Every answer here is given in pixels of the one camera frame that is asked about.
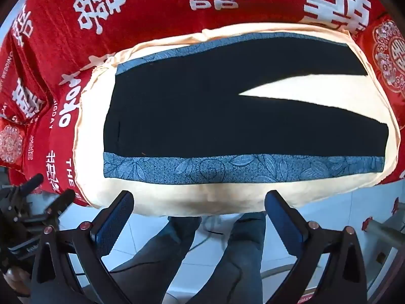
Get person's left leg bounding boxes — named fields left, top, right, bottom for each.
left=109, top=215, right=203, bottom=304

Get person's legs in jeans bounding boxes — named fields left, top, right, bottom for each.
left=76, top=218, right=231, bottom=276

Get person's leg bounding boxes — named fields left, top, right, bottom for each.
left=190, top=212, right=267, bottom=304
left=109, top=215, right=203, bottom=304

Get cream cloth with blue bands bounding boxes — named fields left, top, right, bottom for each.
left=73, top=22, right=400, bottom=217

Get person's right leg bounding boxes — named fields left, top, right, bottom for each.
left=190, top=212, right=267, bottom=304

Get red embroidered pillow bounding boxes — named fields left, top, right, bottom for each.
left=354, top=14, right=405, bottom=103
left=0, top=101, right=51, bottom=168

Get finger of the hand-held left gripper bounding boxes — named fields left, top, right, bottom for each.
left=17, top=174, right=44, bottom=197
left=44, top=189, right=76, bottom=220

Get red printed blanket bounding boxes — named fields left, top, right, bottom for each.
left=0, top=0, right=405, bottom=208

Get person's left hand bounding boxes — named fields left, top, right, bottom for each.
left=0, top=266, right=32, bottom=296

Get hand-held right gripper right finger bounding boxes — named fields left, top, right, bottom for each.
left=264, top=191, right=368, bottom=304

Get grey metal tube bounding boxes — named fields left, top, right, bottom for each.
left=364, top=218, right=405, bottom=251

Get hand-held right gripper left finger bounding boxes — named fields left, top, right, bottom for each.
left=31, top=191, right=135, bottom=304

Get black pants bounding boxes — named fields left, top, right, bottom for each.
left=103, top=45, right=390, bottom=159

